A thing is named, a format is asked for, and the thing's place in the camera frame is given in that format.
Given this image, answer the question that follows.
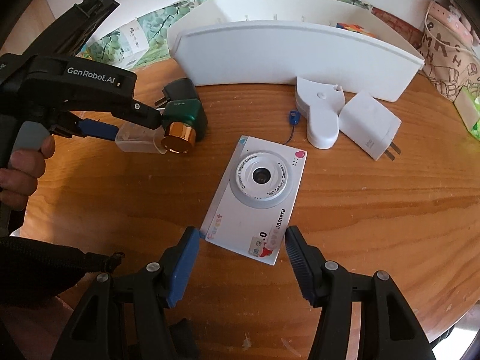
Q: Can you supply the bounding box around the green grape cardboard panel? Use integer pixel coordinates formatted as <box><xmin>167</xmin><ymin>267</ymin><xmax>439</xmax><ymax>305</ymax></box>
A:
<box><xmin>79</xmin><ymin>0</ymin><xmax>373</xmax><ymax>70</ymax></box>

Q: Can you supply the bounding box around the white plastic dispenser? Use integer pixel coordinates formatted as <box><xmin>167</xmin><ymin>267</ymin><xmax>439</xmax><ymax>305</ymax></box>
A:
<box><xmin>295</xmin><ymin>77</ymin><xmax>345</xmax><ymax>150</ymax></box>

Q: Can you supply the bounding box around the white storage bin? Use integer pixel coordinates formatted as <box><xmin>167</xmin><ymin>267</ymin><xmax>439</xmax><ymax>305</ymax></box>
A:
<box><xmin>167</xmin><ymin>0</ymin><xmax>425</xmax><ymax>102</ymax></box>

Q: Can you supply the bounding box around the person left hand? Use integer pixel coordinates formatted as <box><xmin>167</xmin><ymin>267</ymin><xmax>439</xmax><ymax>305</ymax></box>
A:
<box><xmin>0</xmin><ymin>136</ymin><xmax>55</xmax><ymax>211</ymax></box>

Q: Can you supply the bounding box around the white toy camera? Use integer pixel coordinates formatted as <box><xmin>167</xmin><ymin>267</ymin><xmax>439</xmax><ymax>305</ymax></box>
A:
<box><xmin>200</xmin><ymin>136</ymin><xmax>308</xmax><ymax>266</ymax></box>

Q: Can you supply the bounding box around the letter print paper bag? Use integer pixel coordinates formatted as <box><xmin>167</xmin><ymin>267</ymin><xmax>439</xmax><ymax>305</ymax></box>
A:
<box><xmin>419</xmin><ymin>1</ymin><xmax>479</xmax><ymax>102</ymax></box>

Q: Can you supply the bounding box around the clear perfume bottle gold cap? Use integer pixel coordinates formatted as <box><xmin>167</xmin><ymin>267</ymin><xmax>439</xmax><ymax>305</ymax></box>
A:
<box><xmin>115</xmin><ymin>122</ymin><xmax>196</xmax><ymax>155</ymax></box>

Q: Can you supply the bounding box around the white power adapter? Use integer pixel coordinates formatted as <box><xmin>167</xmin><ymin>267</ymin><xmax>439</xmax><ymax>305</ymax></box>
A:
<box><xmin>338</xmin><ymin>91</ymin><xmax>402</xmax><ymax>161</ymax></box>

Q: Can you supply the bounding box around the white grape carton box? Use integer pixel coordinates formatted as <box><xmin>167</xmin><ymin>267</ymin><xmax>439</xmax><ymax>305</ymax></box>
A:
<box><xmin>111</xmin><ymin>19</ymin><xmax>149</xmax><ymax>70</ymax></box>

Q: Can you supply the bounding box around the green box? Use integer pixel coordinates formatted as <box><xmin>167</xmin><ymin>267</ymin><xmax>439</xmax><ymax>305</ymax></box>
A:
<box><xmin>162</xmin><ymin>98</ymin><xmax>208</xmax><ymax>141</ymax></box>

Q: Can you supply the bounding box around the green tissue pack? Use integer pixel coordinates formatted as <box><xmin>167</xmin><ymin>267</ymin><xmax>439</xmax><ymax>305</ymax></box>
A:
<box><xmin>454</xmin><ymin>86</ymin><xmax>480</xmax><ymax>141</ymax></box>

